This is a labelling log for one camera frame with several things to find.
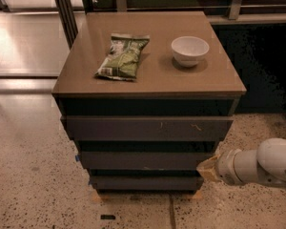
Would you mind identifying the green chip bag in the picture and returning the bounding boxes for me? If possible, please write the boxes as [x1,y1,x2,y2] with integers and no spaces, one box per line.
[95,33,150,81]

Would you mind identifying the grey bottom drawer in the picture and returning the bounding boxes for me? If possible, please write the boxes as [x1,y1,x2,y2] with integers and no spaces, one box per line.
[90,176,203,191]

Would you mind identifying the white ceramic bowl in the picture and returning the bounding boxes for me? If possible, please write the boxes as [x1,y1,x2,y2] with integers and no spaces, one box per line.
[171,36,210,68]

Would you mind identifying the black floor tape marker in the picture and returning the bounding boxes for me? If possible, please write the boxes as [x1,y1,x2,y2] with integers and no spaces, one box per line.
[100,215,116,220]

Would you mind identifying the grey top drawer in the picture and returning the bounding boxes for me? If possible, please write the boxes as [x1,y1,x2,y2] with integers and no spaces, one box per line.
[61,115,233,141]

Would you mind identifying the grey middle drawer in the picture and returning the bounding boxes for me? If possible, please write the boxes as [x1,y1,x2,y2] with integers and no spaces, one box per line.
[78,152,213,171]

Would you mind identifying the grey drawer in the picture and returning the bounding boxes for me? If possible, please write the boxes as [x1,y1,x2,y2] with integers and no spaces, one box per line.
[78,152,213,171]
[90,176,203,191]
[61,115,233,141]

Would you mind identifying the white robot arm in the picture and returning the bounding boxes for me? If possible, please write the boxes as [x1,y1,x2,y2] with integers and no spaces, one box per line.
[196,138,286,189]

